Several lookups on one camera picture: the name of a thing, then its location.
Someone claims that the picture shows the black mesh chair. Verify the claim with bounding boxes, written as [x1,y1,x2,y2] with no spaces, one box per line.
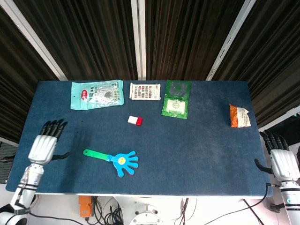
[0,142,15,184]

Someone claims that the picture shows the green plastic packet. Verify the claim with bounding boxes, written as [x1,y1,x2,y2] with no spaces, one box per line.
[161,80,192,120]

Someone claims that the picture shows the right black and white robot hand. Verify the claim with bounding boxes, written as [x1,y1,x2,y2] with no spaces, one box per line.
[254,130,300,182]

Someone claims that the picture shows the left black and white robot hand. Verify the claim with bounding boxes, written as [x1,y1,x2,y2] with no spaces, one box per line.
[28,119,71,165]

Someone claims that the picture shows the dark brown pleated curtain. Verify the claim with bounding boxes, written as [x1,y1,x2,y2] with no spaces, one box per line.
[0,0,300,143]

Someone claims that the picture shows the black and white sneaker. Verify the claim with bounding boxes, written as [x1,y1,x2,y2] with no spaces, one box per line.
[30,194,42,208]

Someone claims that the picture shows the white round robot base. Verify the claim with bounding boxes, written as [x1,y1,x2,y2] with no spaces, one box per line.
[128,196,165,225]

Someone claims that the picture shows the thin red and black wires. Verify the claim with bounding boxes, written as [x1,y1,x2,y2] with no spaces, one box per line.
[173,197,191,225]

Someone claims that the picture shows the black cable bundle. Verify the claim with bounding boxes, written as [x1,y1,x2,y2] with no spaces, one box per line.
[85,196,128,225]

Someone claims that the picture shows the white packet with coloured squares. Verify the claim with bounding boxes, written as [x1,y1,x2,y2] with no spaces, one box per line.
[129,82,161,101]

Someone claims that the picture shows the teal bag of cleaning cloths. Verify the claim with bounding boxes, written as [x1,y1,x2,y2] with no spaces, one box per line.
[70,79,125,110]

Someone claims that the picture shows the orange control box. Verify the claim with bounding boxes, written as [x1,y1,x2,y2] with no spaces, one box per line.
[78,195,92,218]

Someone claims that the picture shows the orange and white snack bag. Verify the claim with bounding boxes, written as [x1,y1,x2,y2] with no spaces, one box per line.
[229,104,252,128]

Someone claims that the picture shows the white and red small box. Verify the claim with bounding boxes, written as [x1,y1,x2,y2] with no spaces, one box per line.
[127,115,143,127]

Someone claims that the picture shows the blue hand clapper green handle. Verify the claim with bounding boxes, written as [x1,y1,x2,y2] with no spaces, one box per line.
[83,149,139,178]

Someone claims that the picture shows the blue felt table cover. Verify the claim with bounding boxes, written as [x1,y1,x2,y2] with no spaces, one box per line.
[6,80,274,198]

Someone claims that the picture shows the white aluminium frame post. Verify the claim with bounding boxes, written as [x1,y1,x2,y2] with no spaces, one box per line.
[130,0,147,80]
[205,0,257,81]
[0,0,68,81]

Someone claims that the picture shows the black cable with plug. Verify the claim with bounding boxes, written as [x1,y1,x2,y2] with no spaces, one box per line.
[210,182,270,225]

